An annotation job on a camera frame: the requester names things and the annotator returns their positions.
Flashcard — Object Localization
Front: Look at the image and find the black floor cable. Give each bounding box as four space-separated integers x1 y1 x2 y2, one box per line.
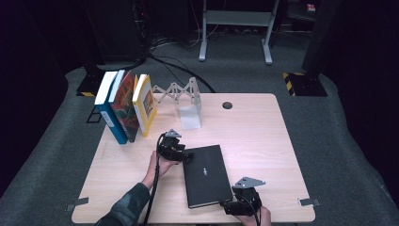
147 52 217 94

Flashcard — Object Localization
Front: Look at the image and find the black hardcover book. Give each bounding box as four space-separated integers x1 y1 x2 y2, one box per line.
182 144 235 210

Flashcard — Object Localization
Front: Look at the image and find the person's left hand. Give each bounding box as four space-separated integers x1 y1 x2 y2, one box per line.
140 150 182 190

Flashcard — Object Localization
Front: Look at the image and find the left hand-held gripper cable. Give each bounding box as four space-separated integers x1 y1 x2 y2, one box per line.
142 133 168 226

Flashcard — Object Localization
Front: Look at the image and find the grey tape strip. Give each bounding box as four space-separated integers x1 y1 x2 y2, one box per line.
297 198 322 208
64 196 90 213

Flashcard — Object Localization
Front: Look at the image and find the blue paperback book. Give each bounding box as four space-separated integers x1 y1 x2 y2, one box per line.
93 70 130 146

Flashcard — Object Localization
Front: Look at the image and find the right hand-held gripper cable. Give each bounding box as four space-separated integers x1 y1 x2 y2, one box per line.
247 195 263 226

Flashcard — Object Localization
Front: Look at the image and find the hand-held gripper cable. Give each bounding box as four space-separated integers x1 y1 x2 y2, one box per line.
247 195 263 226
142 133 168 226

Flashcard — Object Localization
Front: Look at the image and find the black cabinet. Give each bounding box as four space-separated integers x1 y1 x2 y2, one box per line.
82 0 149 65

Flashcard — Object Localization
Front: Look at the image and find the red illustrated book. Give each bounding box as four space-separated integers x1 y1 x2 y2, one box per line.
107 69 141 144

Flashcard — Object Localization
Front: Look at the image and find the black stand with striped base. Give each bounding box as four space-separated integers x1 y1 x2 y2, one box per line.
281 0 344 98
75 56 123 98

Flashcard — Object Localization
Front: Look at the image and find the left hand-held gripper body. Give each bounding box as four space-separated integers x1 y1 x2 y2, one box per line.
155 128 190 163

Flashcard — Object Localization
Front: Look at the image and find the white expandable book rack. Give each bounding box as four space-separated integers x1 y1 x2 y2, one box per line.
152 76 203 132

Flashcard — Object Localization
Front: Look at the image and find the yellow book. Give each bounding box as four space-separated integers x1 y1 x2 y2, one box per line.
131 73 159 138

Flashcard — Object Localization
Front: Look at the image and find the white metal desk frame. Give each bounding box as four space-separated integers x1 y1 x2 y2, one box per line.
198 0 281 66

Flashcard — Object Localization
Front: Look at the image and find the person's right hand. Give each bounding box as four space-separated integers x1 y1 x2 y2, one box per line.
234 205 273 226

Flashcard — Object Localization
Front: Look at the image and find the bundle of floor cables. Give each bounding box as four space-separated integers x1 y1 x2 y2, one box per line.
149 26 220 52

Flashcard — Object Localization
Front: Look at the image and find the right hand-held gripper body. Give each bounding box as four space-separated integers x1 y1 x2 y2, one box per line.
223 176 267 218

